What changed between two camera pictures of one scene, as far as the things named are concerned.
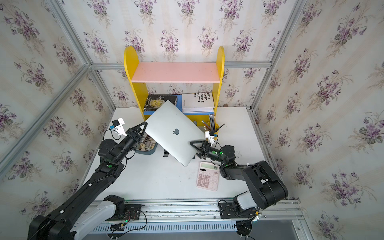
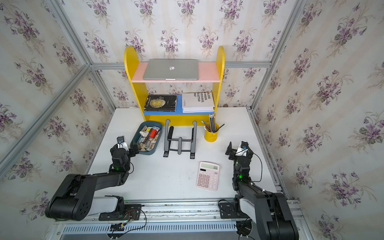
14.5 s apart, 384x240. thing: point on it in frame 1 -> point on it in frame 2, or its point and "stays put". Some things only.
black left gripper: x=132 y=132 -> x=132 y=151
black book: x=152 y=102 stays put
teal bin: x=147 y=145 stays put
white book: x=198 y=103 stays put
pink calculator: x=208 y=175 stays put
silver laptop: x=170 y=128 -> x=171 y=69
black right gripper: x=206 y=148 -> x=233 y=152
